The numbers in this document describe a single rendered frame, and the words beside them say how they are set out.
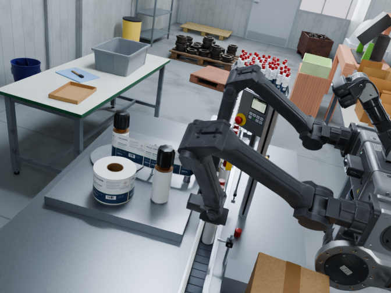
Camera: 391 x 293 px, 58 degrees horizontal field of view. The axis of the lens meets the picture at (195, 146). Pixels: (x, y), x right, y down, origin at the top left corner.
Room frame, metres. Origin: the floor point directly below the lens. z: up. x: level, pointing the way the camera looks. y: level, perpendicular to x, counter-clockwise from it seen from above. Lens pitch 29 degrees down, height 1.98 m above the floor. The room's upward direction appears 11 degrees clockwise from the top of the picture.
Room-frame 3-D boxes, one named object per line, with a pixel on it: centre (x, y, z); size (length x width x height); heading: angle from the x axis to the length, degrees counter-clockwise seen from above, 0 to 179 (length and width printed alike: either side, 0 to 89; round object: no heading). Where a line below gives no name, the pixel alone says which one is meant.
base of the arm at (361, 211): (0.75, -0.44, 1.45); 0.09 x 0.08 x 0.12; 169
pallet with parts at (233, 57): (7.35, 0.15, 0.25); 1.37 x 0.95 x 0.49; 79
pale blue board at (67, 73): (3.06, 1.19, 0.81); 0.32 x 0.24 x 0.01; 64
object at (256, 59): (3.88, -0.57, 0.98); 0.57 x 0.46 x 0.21; 83
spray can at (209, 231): (1.16, -0.13, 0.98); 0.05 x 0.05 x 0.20
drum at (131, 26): (7.17, 1.70, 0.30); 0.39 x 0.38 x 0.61; 169
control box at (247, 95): (1.53, -0.26, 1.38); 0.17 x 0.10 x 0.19; 48
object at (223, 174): (1.54, -0.17, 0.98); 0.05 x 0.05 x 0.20
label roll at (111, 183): (1.38, 0.36, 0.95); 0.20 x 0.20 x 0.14
